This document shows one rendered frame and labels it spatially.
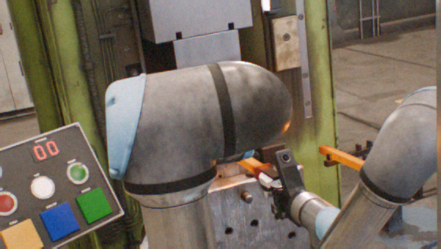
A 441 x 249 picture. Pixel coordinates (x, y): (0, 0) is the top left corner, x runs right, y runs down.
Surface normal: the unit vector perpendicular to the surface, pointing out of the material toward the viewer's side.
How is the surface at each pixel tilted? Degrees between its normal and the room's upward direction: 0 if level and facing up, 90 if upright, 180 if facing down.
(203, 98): 59
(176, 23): 90
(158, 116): 69
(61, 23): 90
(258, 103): 73
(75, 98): 90
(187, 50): 90
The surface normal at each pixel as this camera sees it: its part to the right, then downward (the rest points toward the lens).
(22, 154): 0.55, -0.36
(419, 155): 0.02, 0.05
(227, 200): 0.35, 0.25
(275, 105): 0.76, -0.01
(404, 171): -0.14, 0.19
